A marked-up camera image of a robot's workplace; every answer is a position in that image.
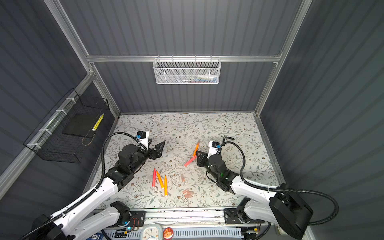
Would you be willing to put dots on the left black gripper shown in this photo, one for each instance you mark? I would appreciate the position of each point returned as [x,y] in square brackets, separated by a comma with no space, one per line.
[157,152]

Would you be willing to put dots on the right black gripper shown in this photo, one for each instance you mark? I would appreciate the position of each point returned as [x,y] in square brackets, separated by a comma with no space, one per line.
[201,161]

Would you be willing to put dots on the pink marker pen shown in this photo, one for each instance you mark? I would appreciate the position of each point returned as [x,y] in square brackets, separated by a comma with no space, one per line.
[190,161]
[154,178]

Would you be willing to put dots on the orange marker pen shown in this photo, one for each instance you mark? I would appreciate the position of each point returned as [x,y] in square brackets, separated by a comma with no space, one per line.
[196,149]
[160,180]
[165,186]

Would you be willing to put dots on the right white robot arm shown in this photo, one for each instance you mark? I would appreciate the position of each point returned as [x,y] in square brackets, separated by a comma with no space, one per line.
[287,210]

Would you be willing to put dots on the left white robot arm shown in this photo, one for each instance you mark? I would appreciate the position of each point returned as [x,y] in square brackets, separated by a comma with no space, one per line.
[73,221]

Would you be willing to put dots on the small black pliers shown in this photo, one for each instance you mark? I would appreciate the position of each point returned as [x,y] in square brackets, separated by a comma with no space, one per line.
[227,138]

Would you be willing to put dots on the yellow highlighter in basket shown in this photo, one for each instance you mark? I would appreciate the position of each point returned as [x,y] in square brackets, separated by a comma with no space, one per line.
[97,123]

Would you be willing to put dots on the white alarm clock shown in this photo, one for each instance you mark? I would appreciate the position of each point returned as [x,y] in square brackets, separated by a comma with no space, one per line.
[152,232]

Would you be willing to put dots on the black pad in basket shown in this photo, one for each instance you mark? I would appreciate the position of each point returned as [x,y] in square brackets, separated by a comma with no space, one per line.
[81,126]

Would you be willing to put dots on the red round toy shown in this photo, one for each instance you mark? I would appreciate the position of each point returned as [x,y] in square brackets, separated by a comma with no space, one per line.
[168,233]

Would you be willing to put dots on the blue black device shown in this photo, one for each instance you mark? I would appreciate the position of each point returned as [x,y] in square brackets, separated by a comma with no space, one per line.
[97,236]

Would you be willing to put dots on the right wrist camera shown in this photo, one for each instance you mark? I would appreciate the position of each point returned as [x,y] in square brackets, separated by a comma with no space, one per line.
[214,148]

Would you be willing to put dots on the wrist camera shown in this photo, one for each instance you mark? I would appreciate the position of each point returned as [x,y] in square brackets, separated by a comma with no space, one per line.
[143,138]
[214,148]

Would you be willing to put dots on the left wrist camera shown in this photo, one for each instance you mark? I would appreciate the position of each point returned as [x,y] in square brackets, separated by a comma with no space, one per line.
[143,138]

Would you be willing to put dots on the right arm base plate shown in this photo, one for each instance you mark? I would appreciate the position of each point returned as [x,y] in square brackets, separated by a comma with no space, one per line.
[232,218]

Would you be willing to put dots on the aluminium front rail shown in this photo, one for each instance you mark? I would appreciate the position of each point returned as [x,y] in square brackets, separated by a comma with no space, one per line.
[209,215]

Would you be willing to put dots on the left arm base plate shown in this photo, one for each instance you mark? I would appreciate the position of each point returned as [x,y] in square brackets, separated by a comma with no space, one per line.
[134,219]

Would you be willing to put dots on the white mesh wall basket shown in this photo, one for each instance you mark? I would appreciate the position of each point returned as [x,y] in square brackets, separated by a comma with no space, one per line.
[187,73]

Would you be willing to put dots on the black wire wall basket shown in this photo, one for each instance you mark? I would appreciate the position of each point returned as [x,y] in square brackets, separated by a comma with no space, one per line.
[51,145]

